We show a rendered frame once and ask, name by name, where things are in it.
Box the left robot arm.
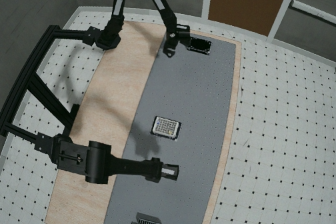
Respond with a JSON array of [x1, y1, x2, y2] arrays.
[[97, 0, 191, 47]]

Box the white grid rack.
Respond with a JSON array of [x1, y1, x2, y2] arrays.
[[153, 117, 179, 137]]

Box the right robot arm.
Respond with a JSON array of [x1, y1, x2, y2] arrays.
[[51, 136, 179, 184]]

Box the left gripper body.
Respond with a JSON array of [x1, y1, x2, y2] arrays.
[[163, 36, 176, 53]]

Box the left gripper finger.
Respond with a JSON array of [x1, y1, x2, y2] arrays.
[[163, 51, 175, 58]]

